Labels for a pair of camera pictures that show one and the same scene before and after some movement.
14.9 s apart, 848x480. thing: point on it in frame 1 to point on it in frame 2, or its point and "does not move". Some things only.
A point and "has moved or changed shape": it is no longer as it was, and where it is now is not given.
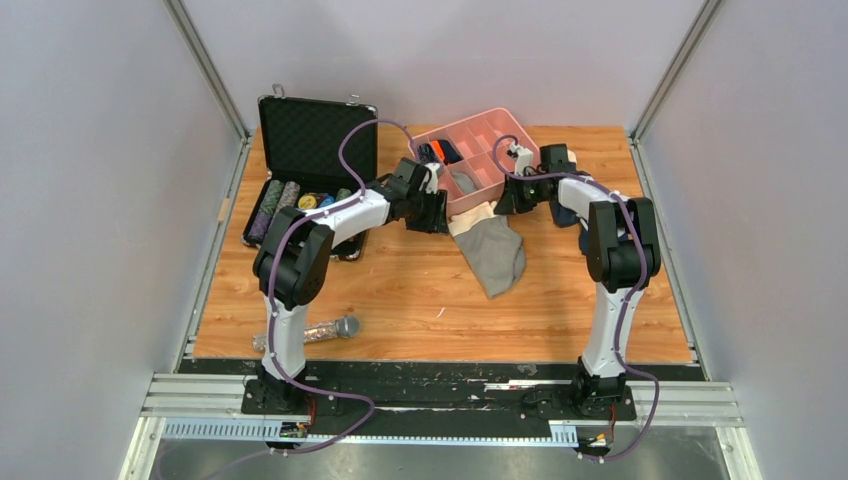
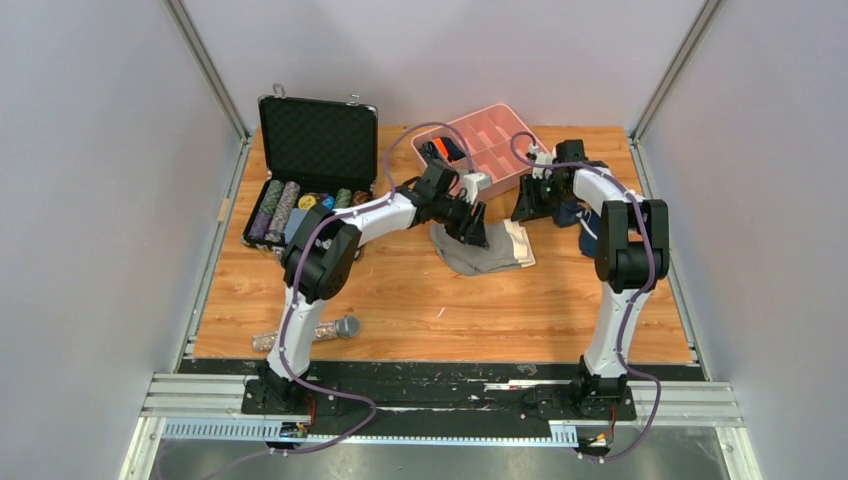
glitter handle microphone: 347,326 does not move
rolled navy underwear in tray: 449,153 does not move
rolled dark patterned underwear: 427,154 does not move
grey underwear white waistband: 491,248 has moved or changed shape
